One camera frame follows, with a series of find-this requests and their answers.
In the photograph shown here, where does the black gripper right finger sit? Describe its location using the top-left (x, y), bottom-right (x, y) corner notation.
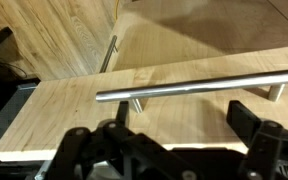
top-left (226, 99), bottom-right (288, 180)

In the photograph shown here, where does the light wooden drawer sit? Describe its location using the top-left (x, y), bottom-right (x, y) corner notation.
top-left (0, 44), bottom-right (288, 163)

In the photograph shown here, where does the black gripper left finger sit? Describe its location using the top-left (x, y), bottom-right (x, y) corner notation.
top-left (43, 99), bottom-right (182, 180)

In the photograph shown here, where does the silver cabinet door handle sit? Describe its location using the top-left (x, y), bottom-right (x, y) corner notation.
top-left (99, 34), bottom-right (119, 74)

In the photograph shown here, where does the silver drawer bar handle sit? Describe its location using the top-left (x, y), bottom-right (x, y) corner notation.
top-left (95, 68), bottom-right (288, 114)

